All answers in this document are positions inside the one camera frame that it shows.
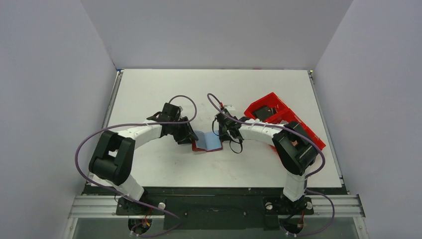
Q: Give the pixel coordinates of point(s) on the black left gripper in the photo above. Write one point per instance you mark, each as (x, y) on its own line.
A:
(184, 132)

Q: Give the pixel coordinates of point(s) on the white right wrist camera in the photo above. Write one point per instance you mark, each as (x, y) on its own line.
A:
(229, 107)

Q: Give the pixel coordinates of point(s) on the black card in tray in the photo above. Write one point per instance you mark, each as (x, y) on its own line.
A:
(264, 112)

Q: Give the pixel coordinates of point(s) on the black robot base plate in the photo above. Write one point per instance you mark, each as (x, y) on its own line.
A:
(279, 209)

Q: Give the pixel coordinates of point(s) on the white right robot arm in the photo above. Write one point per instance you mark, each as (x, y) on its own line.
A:
(292, 144)

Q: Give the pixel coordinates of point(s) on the red plastic divided tray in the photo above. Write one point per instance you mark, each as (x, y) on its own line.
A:
(283, 114)

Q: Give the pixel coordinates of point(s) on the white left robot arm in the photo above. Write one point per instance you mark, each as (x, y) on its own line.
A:
(113, 156)

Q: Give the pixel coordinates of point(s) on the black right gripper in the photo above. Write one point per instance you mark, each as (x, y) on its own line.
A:
(226, 129)

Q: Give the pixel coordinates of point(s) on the red leather card holder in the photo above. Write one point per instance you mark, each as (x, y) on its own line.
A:
(207, 142)

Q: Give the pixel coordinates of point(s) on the aluminium frame rail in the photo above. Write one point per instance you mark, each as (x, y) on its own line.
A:
(108, 207)

